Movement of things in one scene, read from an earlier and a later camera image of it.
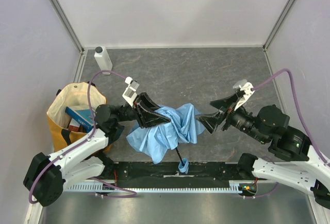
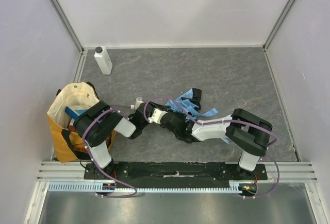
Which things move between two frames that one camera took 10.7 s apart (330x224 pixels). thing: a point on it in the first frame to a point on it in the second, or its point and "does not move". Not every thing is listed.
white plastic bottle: x=103 y=59 does not move
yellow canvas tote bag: x=58 y=119 does not move
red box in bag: x=73 y=125 does not move
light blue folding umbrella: x=153 y=140 to x=191 y=104
